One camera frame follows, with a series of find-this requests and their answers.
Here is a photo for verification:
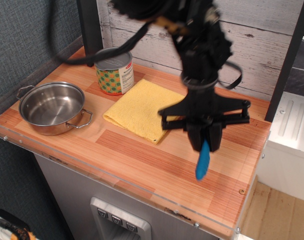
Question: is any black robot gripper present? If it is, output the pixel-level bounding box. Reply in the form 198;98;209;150
158;87;251;152

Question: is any blue handled metal fork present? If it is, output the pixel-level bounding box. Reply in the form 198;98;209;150
195;140;210;181

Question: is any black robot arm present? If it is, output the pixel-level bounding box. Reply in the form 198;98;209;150
112;0;251;152

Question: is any yellow folded cloth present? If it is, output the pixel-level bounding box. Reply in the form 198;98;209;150
103;79;184;145

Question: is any white toy sink drainboard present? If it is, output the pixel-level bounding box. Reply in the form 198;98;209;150
256;92;304;200

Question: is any green orange dotted tin can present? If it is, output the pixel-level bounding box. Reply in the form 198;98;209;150
95;52;134;96

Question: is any clear acrylic table edge guard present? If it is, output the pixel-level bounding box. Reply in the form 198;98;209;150
0;118;271;239

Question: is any grey toy fridge dispenser panel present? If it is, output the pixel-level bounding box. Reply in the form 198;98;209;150
90;197;152;240

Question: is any stainless steel pot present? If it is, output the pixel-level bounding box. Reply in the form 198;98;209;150
16;82;93;136

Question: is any black orange object bottom left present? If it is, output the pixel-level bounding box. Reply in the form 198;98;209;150
0;209;37;240

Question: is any dark right vertical post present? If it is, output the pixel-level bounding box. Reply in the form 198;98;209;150
265;2;304;122

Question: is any dark vertical post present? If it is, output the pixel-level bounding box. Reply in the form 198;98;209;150
265;2;304;122
76;0;103;57

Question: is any dark left vertical post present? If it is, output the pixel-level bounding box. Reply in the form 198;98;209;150
76;0;103;57

